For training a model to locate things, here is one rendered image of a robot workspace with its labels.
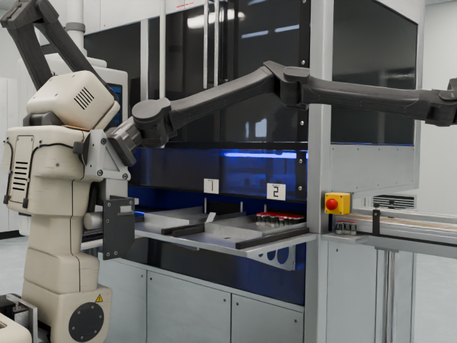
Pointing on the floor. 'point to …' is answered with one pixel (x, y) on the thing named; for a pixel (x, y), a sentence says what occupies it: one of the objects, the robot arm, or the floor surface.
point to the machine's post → (318, 175)
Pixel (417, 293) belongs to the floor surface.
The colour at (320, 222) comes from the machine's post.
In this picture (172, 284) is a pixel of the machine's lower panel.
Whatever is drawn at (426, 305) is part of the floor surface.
